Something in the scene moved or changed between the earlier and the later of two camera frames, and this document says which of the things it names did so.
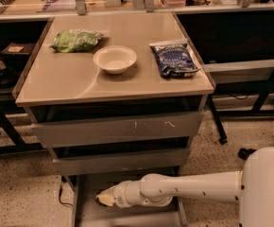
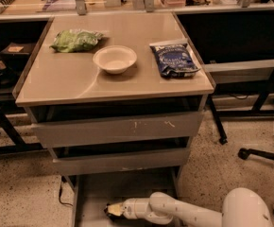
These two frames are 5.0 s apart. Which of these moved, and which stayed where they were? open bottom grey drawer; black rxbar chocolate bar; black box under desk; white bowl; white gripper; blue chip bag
Moved: white gripper; black rxbar chocolate bar
Stayed: open bottom grey drawer; blue chip bag; white bowl; black box under desk
